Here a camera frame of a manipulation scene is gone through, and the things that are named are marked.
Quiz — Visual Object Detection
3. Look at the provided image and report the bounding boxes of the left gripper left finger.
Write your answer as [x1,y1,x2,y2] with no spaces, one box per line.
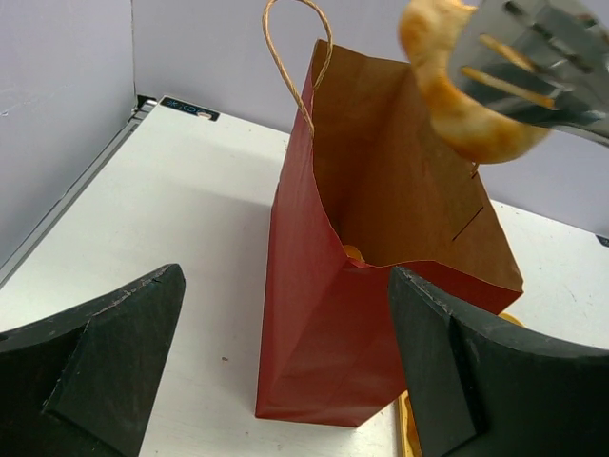
[1,264,186,456]

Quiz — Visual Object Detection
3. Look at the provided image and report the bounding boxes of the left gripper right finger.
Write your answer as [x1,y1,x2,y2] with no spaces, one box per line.
[388,267,608,456]

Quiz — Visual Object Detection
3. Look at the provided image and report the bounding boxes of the yellow plastic tray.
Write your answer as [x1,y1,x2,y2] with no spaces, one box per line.
[395,311,524,457]

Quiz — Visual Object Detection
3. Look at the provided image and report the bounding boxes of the flower shaped golden bread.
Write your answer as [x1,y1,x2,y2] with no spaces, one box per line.
[343,245,365,266]

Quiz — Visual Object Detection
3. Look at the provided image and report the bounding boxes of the red paper bag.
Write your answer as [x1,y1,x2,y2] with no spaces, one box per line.
[255,39,523,427]

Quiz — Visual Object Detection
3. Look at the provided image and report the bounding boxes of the metal serving tongs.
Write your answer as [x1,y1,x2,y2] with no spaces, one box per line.
[448,1,608,146]

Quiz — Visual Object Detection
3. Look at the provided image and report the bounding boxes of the pale crescent bread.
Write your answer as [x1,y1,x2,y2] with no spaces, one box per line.
[398,0,550,165]

